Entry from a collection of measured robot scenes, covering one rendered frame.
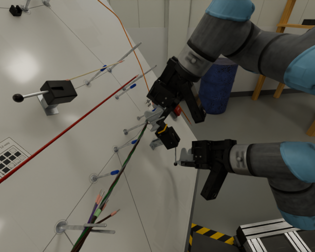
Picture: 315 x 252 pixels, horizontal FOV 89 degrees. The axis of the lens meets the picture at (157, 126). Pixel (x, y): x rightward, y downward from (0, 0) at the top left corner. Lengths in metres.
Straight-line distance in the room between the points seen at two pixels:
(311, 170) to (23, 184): 0.48
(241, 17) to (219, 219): 1.56
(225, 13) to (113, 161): 0.39
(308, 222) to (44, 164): 0.52
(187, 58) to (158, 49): 2.62
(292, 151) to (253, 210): 1.52
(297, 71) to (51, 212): 0.45
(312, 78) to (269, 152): 0.16
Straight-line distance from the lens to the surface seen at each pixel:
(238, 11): 0.36
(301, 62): 0.32
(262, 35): 0.40
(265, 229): 1.54
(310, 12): 4.25
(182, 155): 0.54
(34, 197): 0.35
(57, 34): 0.53
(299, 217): 0.47
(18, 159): 0.35
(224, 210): 1.76
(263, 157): 0.39
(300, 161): 0.38
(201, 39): 0.36
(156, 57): 3.00
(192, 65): 0.37
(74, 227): 0.32
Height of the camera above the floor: 1.47
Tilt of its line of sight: 35 degrees down
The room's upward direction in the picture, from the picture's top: straight up
